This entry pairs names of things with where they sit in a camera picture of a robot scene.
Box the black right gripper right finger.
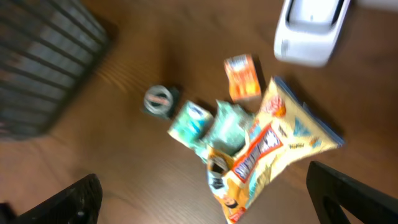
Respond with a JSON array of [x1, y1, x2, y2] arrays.
[[306, 161, 397, 223]]

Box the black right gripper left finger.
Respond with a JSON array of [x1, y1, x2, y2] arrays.
[[1, 174, 103, 224]]

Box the yellow snack chip bag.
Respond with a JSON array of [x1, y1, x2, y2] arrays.
[[207, 77, 344, 223]]

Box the mint green wipes pack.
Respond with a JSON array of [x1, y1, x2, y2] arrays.
[[193, 100, 254, 164]]

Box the dark green round-label box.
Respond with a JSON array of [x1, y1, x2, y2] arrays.
[[142, 85, 180, 119]]

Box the orange tissue pack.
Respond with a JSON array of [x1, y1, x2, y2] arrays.
[[224, 54, 261, 101]]

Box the teal tissue pack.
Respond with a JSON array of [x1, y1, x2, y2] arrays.
[[167, 100, 213, 148]]

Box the white barcode scanner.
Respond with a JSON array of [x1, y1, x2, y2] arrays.
[[274, 0, 350, 67]]

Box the grey plastic mesh basket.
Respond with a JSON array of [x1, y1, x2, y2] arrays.
[[1, 0, 110, 140]]

